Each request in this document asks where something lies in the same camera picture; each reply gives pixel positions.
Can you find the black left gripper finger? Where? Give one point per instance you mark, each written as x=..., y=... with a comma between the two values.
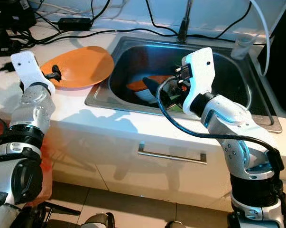
x=56, y=73

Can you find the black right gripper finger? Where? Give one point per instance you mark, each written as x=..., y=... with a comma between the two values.
x=154, y=90

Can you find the orange plastic bowl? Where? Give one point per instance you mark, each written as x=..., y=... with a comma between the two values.
x=138, y=83

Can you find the orange plastic plate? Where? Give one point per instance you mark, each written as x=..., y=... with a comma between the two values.
x=86, y=66

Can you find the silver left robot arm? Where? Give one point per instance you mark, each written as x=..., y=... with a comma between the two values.
x=33, y=104

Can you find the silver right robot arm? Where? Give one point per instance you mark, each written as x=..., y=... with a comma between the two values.
x=228, y=116

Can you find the white bowl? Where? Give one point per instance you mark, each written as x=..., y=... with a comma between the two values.
x=142, y=96

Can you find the green plate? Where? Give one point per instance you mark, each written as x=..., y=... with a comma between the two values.
x=171, y=105

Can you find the black power adapter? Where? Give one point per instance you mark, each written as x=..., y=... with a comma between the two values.
x=75, y=24

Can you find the stainless steel sink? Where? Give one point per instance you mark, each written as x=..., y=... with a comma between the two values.
x=237, y=85

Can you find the black power strip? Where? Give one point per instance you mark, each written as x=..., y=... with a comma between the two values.
x=4, y=43

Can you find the dark metal faucet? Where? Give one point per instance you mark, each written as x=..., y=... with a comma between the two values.
x=184, y=23

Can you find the black charger box with label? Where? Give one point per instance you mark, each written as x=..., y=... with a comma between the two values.
x=12, y=14

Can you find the clear glass cup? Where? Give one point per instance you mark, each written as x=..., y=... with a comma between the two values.
x=243, y=46

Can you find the white base cabinet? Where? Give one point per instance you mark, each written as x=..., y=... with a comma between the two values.
x=114, y=175

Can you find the black countertop appliance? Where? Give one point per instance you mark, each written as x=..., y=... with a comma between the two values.
x=282, y=61

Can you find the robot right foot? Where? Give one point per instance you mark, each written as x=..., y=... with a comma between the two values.
x=175, y=224

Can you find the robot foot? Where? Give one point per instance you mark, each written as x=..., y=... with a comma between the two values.
x=96, y=221
x=175, y=224

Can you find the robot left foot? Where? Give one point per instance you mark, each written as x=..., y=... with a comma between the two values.
x=96, y=221

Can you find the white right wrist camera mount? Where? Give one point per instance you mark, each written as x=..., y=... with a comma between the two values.
x=199, y=76

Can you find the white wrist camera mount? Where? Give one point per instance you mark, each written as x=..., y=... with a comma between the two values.
x=199, y=76
x=29, y=70

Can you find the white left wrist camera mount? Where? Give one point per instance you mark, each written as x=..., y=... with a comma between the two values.
x=29, y=70

